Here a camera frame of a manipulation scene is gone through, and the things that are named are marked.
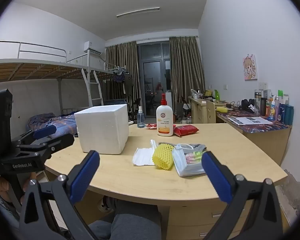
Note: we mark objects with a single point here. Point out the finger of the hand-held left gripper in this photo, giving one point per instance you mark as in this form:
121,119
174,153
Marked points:
57,142
45,131

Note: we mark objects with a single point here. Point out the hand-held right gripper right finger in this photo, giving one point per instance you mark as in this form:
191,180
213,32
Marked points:
216,177

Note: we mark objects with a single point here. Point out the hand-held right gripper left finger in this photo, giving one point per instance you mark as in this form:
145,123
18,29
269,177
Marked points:
83,177

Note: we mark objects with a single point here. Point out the floral tissue pack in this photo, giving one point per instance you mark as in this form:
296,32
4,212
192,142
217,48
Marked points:
193,158

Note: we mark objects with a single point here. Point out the pale blue face mask pack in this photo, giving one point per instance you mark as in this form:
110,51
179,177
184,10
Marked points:
187,168

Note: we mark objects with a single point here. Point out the grey sock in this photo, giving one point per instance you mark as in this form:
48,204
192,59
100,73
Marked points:
198,147

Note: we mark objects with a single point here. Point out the white foam box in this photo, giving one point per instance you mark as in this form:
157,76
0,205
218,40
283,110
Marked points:
102,130

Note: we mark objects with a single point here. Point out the yellow foam fruit net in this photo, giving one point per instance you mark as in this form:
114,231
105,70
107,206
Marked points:
162,157

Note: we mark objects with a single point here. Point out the white face mask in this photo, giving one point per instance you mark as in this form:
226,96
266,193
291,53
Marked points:
143,156

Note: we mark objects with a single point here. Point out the person's left forearm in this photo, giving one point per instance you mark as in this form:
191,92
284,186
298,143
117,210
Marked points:
2,212

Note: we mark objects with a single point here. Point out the person's left hand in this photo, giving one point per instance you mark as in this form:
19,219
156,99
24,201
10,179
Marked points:
0,187

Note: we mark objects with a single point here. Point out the blue patterned quilt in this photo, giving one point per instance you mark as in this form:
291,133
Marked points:
57,123

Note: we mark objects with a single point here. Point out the wooden drawer cabinet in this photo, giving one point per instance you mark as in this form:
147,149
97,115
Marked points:
185,220

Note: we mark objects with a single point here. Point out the person's leg in grey pants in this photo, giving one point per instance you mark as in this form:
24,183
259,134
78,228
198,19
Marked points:
100,230
137,220

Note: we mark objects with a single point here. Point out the red wet wipes pack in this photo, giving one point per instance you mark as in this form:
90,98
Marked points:
186,130

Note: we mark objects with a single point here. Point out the printed desk cover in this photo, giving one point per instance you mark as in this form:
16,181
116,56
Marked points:
250,128

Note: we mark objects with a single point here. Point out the wooden side desk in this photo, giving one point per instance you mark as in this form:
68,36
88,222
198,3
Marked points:
265,142

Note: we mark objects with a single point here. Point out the metal bunk bed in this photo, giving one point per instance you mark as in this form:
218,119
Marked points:
97,73
27,70

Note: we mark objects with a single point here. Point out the white bunk bed ladder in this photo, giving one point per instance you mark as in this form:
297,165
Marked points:
95,90

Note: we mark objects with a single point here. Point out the wooden chair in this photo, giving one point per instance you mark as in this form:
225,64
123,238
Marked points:
211,112

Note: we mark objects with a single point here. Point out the printed paper sheets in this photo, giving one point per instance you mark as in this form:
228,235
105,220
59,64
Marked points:
250,120

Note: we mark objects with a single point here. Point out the yellow textured object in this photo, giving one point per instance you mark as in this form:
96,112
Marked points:
221,109

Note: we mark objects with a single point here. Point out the wooden desk with drawers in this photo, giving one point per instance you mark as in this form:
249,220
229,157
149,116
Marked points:
197,110

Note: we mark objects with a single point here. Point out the white lotion bottle red pump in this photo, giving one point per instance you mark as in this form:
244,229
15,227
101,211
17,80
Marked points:
164,122

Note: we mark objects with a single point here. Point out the black headphones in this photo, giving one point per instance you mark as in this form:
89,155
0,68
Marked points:
247,104

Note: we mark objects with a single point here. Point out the small clear spray bottle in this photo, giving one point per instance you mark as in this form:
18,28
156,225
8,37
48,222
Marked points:
141,120

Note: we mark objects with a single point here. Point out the red snack packet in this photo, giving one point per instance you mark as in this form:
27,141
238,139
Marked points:
152,126

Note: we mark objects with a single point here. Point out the green bottle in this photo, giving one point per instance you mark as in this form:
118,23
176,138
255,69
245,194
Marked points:
217,95

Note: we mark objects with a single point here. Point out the yellow box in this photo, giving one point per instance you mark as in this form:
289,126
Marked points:
208,93

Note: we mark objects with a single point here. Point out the dark hanging clothes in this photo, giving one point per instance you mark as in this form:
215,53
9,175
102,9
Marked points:
120,78

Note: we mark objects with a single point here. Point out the row of toiletry bottles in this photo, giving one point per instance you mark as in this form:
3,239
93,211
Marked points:
280,110

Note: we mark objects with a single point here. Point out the white air conditioner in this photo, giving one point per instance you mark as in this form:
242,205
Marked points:
92,47

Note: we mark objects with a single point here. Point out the brown curtain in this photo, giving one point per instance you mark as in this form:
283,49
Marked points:
187,67
122,60

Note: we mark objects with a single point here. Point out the glass balcony door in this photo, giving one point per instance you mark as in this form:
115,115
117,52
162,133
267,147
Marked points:
152,75

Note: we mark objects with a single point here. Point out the ceiling tube light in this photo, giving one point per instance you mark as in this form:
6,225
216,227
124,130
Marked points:
137,12

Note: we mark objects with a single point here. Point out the white wall socket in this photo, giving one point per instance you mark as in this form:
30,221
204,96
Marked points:
263,85

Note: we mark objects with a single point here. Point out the cartoon wall poster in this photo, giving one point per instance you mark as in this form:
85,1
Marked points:
250,67

